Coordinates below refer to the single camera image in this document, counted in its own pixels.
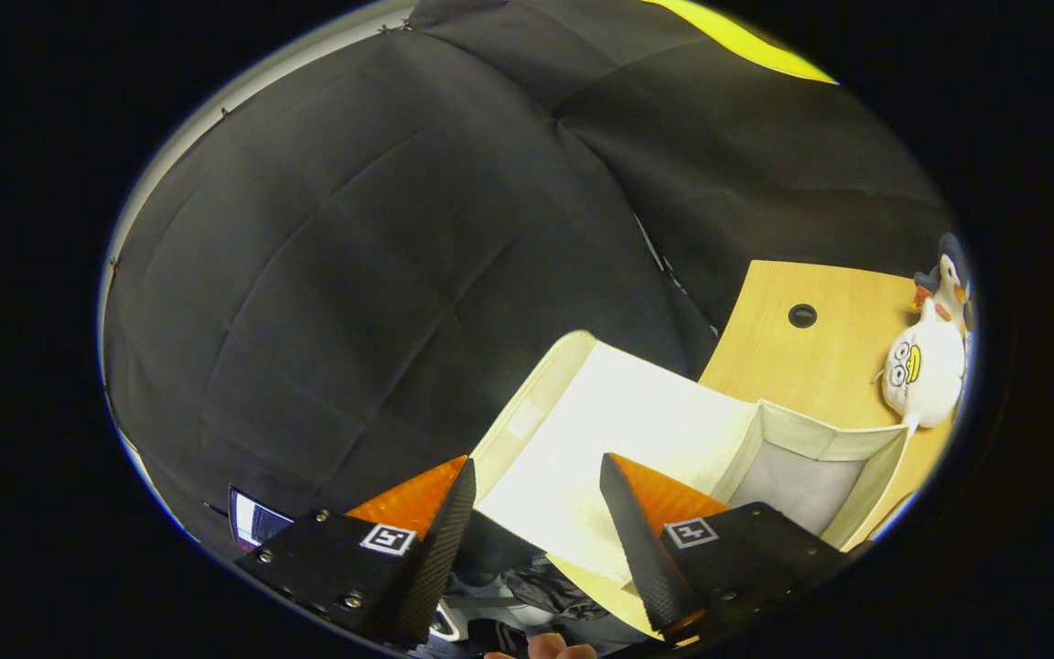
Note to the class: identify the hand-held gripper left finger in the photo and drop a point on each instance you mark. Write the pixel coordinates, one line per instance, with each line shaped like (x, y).
(440, 549)

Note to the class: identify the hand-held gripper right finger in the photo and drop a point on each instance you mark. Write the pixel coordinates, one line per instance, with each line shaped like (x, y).
(641, 549)

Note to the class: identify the beige fabric storage box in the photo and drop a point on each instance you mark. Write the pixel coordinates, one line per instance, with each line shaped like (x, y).
(628, 430)

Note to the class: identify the computer monitor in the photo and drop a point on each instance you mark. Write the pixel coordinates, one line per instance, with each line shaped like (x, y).
(252, 522)

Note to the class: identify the white duck plush toy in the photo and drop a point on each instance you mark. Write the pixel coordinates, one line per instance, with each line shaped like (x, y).
(925, 366)

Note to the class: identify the grey penguin plush toy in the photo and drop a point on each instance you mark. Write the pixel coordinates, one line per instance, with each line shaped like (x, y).
(948, 275)

